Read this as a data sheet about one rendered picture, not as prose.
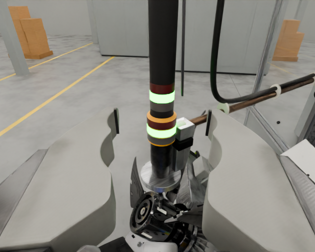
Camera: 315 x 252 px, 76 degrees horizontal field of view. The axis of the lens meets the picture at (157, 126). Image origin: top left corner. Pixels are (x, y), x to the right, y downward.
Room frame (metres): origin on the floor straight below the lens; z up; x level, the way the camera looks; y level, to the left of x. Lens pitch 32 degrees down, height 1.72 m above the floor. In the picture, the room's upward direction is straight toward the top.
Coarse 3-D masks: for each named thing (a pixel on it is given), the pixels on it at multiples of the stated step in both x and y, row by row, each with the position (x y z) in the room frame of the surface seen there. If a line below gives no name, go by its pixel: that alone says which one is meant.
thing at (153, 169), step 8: (152, 144) 0.25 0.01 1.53; (152, 152) 0.25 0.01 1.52; (160, 152) 0.24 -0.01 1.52; (168, 152) 0.24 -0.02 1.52; (152, 160) 0.25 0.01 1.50; (160, 160) 0.24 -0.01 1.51; (168, 160) 0.24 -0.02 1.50; (152, 168) 0.25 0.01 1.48; (160, 168) 0.24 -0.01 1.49; (168, 168) 0.25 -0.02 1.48; (160, 176) 0.24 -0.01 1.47
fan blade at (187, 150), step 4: (204, 112) 0.54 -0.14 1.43; (192, 136) 0.59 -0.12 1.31; (188, 148) 0.56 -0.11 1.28; (184, 152) 0.51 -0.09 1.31; (188, 152) 0.58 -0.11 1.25; (184, 156) 0.52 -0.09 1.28; (184, 160) 0.53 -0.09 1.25; (184, 164) 0.53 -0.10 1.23; (184, 168) 0.53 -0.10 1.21; (180, 180) 0.49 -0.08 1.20
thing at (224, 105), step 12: (216, 12) 0.30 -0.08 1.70; (216, 24) 0.30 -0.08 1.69; (216, 36) 0.30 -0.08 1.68; (216, 48) 0.30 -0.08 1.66; (216, 60) 0.30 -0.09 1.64; (312, 72) 0.51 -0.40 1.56; (276, 84) 0.42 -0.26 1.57; (288, 84) 0.44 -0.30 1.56; (216, 96) 0.31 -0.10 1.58; (240, 96) 0.36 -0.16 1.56; (252, 96) 0.37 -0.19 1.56; (276, 96) 0.41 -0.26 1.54; (228, 108) 0.32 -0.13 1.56
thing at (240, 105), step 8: (304, 80) 0.49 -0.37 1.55; (312, 80) 0.50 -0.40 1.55; (288, 88) 0.44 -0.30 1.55; (264, 96) 0.39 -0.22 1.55; (272, 96) 0.41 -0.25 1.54; (232, 104) 0.35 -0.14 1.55; (240, 104) 0.35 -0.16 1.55; (248, 104) 0.36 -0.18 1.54; (192, 120) 0.29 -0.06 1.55; (200, 120) 0.29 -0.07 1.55
